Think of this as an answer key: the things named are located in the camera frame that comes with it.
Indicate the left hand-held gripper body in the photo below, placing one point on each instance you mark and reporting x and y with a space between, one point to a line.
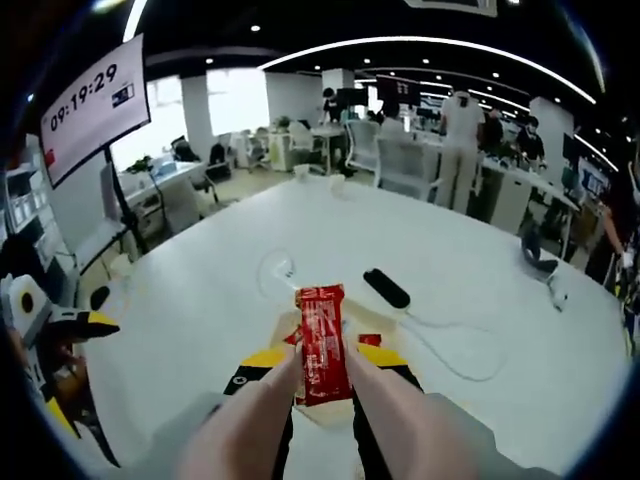
25 320

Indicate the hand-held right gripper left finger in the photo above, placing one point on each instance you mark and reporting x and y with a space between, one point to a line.
250 382

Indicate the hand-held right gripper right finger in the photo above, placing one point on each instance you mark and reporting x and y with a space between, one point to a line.
405 382

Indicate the dark red food packet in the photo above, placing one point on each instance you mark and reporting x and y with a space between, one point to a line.
370 340

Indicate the beige hexagonal container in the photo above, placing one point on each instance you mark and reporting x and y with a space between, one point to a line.
372 320

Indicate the bright red food bar packet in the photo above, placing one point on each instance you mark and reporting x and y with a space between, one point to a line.
324 345

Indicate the person's left hand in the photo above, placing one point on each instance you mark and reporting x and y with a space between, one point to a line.
67 370

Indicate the black power bank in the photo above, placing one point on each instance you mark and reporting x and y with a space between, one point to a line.
387 289

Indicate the white storage shelf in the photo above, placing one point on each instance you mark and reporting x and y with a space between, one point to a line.
22 200

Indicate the black display stand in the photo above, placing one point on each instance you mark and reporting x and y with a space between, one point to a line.
122 210

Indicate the green potted plant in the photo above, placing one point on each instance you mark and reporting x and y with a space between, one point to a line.
140 165

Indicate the small white device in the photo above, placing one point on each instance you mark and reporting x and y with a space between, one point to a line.
559 292

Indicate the white paper cup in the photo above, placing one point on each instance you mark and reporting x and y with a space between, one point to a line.
338 185
302 174

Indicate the grey office chair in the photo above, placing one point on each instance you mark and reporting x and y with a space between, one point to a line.
405 167

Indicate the large display screen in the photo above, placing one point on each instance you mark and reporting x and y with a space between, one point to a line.
95 110

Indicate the white office desk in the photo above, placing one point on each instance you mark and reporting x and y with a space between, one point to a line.
520 190

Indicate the white mesh office chair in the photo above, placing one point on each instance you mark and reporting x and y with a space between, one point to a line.
362 145

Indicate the black hanging display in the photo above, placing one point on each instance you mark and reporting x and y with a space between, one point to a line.
398 90

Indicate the curved ceiling light strip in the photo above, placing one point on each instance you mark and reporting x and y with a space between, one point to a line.
131 22
425 38

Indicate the ceiling air conditioner vent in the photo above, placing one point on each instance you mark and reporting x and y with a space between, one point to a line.
450 6

